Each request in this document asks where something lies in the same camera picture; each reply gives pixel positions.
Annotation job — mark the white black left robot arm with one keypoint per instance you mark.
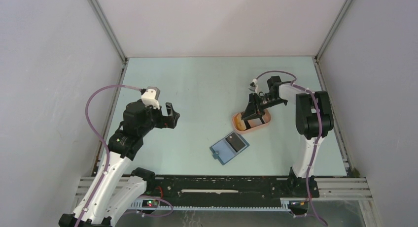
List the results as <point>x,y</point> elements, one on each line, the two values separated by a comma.
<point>100,207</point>

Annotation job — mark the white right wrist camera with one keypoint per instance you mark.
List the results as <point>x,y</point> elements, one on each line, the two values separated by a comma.
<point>253,87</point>

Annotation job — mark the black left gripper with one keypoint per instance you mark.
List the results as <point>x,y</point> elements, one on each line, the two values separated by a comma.
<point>172,116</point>

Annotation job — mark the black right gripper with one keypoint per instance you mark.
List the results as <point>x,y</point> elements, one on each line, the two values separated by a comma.
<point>251,112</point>

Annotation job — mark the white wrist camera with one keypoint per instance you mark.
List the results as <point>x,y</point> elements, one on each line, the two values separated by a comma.
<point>150,97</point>
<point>253,87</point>

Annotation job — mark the blue card holder wallet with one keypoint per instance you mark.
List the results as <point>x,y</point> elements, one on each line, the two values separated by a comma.
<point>223,152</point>

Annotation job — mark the aluminium frame rail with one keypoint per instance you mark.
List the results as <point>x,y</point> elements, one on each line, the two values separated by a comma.
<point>324,188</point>

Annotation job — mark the gold credit card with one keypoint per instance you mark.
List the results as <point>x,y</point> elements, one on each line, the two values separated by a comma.
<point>240,124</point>

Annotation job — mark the pink oval tray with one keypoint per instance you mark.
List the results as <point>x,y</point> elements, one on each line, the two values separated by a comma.
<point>266,117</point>

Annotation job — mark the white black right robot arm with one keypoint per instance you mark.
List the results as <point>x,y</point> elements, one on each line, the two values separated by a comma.
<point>313,118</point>

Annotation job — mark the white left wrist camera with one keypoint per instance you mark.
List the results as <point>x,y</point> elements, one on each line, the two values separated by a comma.
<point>150,97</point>

